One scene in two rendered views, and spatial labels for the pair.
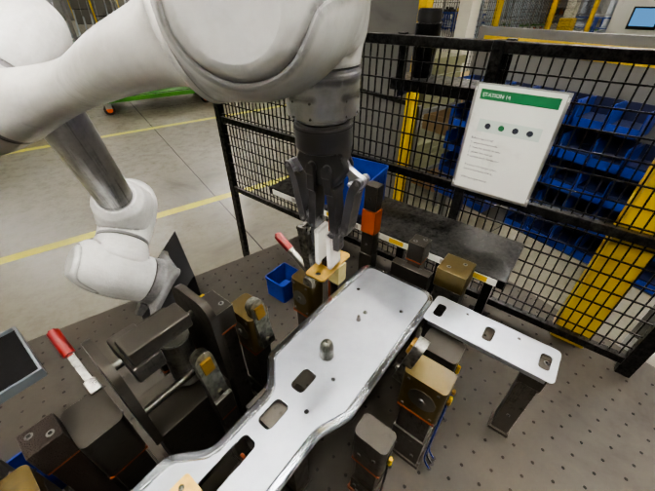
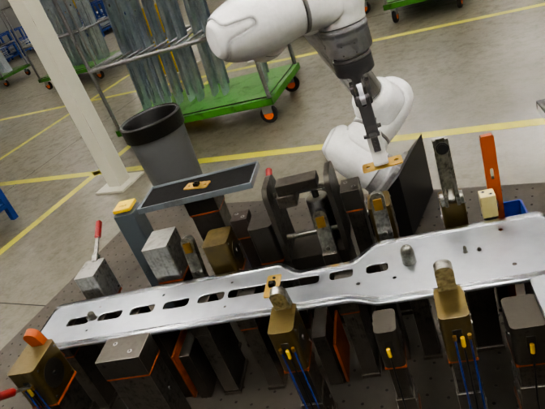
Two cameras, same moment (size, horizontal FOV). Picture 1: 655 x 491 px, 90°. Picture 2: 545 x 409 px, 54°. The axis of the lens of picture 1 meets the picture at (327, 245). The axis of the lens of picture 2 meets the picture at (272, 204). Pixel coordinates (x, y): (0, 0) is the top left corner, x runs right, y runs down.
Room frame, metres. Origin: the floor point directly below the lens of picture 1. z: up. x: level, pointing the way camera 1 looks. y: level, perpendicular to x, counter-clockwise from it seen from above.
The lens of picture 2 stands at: (-0.15, -0.85, 1.80)
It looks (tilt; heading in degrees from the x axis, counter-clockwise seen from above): 28 degrees down; 70
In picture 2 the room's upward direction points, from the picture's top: 21 degrees counter-clockwise
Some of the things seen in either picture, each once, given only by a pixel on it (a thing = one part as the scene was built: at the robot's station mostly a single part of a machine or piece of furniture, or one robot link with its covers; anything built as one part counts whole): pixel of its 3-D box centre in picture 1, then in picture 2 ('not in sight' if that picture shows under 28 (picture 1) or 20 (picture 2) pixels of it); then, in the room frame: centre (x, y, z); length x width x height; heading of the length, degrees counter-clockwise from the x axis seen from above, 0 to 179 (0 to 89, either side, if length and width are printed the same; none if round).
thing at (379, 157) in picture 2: (333, 247); (377, 149); (0.42, -0.01, 1.31); 0.03 x 0.01 x 0.07; 145
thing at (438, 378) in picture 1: (422, 419); (465, 369); (0.35, -0.21, 0.87); 0.12 x 0.07 x 0.35; 52
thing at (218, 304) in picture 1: (230, 361); (367, 247); (0.48, 0.24, 0.91); 0.07 x 0.05 x 0.42; 52
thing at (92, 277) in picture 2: not in sight; (118, 309); (-0.19, 0.72, 0.88); 0.12 x 0.07 x 0.36; 52
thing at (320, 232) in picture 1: (322, 243); not in sight; (0.43, 0.01, 1.31); 0.03 x 0.01 x 0.07; 145
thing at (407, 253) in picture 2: (327, 350); (408, 256); (0.43, 0.00, 1.02); 0.03 x 0.03 x 0.07
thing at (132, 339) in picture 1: (183, 395); (321, 247); (0.37, 0.31, 0.94); 0.18 x 0.13 x 0.49; 142
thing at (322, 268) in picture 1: (327, 261); (381, 161); (0.43, 0.00, 1.27); 0.08 x 0.04 x 0.01; 145
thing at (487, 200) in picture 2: (336, 309); (495, 253); (0.67, -0.03, 0.88); 0.04 x 0.04 x 0.37; 52
